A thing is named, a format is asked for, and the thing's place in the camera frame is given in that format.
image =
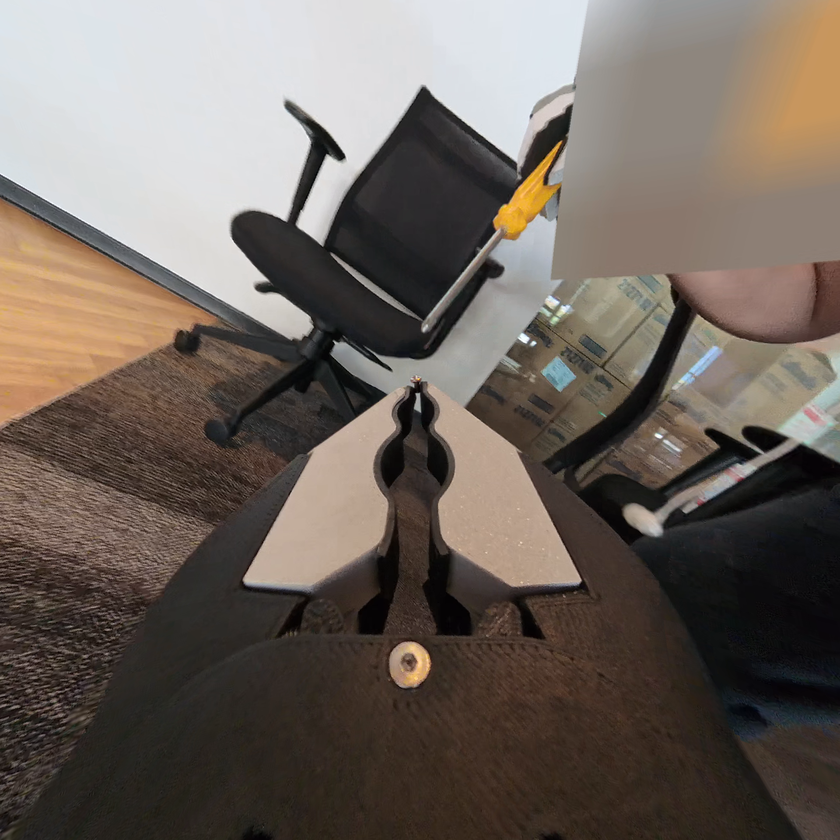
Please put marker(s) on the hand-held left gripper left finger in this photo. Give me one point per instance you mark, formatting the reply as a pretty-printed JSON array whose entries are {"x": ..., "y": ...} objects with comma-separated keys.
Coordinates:
[{"x": 315, "y": 525}]

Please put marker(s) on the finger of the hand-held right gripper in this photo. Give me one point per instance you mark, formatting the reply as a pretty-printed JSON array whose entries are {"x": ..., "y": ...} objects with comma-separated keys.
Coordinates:
[
  {"x": 548, "y": 124},
  {"x": 556, "y": 197}
]

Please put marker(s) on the black office chair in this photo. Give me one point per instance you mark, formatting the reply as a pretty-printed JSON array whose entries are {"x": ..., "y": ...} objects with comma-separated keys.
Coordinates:
[
  {"x": 656, "y": 367},
  {"x": 295, "y": 262}
]

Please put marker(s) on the person's right forearm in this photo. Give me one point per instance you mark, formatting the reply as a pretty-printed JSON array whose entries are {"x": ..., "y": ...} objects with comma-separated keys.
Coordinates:
[{"x": 754, "y": 302}]

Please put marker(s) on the person's dark trousers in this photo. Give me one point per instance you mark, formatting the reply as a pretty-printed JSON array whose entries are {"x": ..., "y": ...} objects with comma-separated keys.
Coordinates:
[{"x": 754, "y": 590}]

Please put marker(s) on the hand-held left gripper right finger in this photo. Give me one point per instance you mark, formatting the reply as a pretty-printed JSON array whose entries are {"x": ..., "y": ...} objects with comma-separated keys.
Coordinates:
[{"x": 505, "y": 525}]

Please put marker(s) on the stack of cardboard boxes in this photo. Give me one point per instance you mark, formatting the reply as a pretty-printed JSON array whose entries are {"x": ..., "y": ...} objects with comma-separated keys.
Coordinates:
[{"x": 590, "y": 321}]

